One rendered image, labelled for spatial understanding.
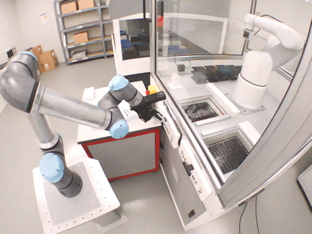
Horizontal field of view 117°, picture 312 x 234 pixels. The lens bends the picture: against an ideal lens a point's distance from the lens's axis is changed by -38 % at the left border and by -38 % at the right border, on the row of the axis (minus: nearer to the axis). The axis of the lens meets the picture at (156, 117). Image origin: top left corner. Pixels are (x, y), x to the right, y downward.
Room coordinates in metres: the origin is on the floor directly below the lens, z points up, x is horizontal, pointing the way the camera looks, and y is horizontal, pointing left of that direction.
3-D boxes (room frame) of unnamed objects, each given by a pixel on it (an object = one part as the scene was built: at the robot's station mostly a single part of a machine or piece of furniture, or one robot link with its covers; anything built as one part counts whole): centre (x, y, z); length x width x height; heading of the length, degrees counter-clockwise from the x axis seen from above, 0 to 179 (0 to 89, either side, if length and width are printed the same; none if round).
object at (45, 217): (0.23, 0.47, 0.70); 0.45 x 0.44 x 0.12; 124
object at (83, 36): (4.13, 2.12, 0.72); 0.41 x 0.32 x 0.28; 104
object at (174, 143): (0.61, -0.06, 0.87); 0.29 x 0.02 x 0.11; 17
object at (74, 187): (0.24, 0.45, 0.82); 0.15 x 0.15 x 0.10
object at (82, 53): (4.09, 2.27, 0.22); 0.40 x 0.30 x 0.17; 104
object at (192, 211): (0.70, -0.55, 0.40); 1.03 x 0.95 x 0.80; 17
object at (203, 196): (0.31, -0.17, 0.87); 0.29 x 0.02 x 0.11; 17
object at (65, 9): (4.09, 2.31, 1.66); 0.41 x 0.32 x 0.28; 104
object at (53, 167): (0.24, 0.45, 0.94); 0.13 x 0.12 x 0.14; 29
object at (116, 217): (0.24, 0.46, 0.38); 0.30 x 0.30 x 0.76; 34
